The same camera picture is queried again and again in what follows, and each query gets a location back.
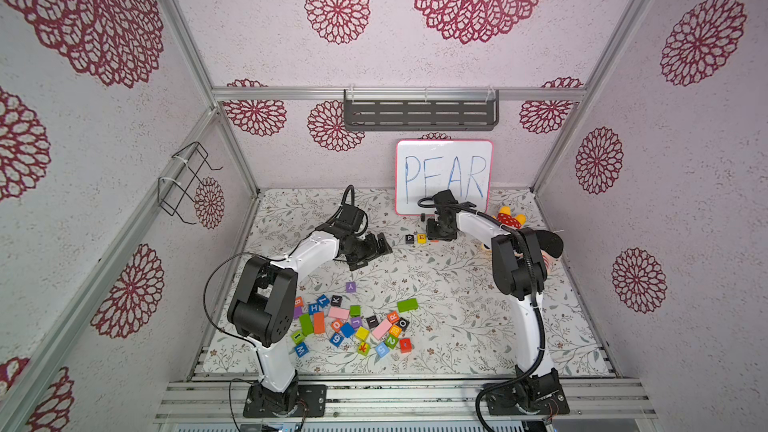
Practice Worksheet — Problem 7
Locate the black I letter block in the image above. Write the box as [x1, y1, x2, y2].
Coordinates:
[366, 315, 380, 330]

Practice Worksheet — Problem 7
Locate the yellow plush toy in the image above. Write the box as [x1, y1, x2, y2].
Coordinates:
[482, 206, 527, 238]

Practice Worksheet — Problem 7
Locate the red cube block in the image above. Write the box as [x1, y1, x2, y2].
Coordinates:
[399, 338, 413, 353]

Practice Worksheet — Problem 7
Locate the blue W letter block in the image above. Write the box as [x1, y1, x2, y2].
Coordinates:
[294, 343, 309, 358]

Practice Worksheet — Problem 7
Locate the green rectangular block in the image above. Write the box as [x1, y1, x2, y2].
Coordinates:
[397, 298, 419, 313]

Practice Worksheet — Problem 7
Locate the black O letter block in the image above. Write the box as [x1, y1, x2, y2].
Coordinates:
[396, 318, 410, 331]

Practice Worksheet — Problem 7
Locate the green tall block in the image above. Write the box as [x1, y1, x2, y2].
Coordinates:
[299, 314, 314, 337]

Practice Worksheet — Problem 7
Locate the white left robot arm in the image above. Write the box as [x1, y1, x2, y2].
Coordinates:
[227, 204, 392, 417]

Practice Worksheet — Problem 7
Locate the striped plush doll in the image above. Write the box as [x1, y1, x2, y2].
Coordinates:
[536, 230, 564, 261]

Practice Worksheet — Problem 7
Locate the pink framed whiteboard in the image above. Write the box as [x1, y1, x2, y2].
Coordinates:
[395, 139, 494, 216]

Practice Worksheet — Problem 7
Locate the orange R letter block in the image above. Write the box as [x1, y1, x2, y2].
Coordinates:
[387, 311, 400, 324]

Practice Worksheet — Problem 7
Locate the pink flat block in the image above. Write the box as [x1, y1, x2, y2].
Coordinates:
[329, 306, 350, 321]

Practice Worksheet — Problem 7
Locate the orange rectangular block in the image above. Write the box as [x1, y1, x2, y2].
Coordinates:
[312, 312, 325, 335]

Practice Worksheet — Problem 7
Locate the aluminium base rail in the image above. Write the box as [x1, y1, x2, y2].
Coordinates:
[151, 378, 657, 424]

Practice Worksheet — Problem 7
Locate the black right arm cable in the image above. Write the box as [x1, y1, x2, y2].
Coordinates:
[416, 194, 547, 432]

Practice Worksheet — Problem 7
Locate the long pink block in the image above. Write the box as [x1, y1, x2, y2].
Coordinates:
[371, 321, 392, 341]

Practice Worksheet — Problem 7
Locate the green 2 letter block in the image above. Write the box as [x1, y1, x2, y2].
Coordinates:
[384, 335, 399, 349]

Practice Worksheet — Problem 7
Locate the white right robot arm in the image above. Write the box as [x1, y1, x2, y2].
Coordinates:
[418, 190, 570, 429]

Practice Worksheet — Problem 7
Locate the grey metal wall shelf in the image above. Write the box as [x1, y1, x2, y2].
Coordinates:
[342, 90, 500, 132]

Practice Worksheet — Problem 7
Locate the black wire wall rack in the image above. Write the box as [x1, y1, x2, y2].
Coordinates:
[156, 141, 223, 226]

